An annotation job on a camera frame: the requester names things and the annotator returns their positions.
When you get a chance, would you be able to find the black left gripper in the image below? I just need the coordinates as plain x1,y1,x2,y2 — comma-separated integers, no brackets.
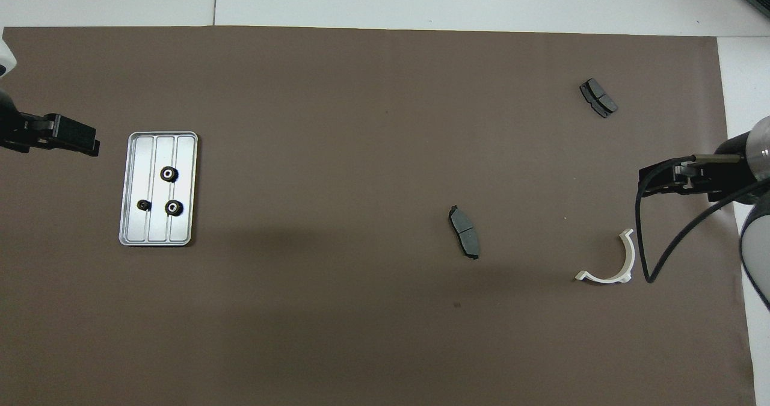
0,90,100,158

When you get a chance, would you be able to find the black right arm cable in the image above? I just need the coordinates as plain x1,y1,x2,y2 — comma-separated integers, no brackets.
636,153,770,284

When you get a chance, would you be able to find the brown table mat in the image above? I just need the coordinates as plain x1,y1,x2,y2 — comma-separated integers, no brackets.
0,26,757,406

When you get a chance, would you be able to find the long dark grey brake pad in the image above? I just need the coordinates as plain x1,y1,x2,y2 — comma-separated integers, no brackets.
448,205,481,260

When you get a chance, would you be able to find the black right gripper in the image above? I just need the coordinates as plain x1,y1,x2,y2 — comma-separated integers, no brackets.
639,152,760,203

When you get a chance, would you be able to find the short dark grey brake pad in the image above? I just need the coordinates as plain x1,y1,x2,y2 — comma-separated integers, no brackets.
579,78,618,119

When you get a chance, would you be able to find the silver metal tray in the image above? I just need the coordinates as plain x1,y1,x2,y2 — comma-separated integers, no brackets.
119,131,199,247

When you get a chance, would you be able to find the white curved plastic bracket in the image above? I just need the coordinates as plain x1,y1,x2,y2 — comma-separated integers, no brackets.
574,229,635,285

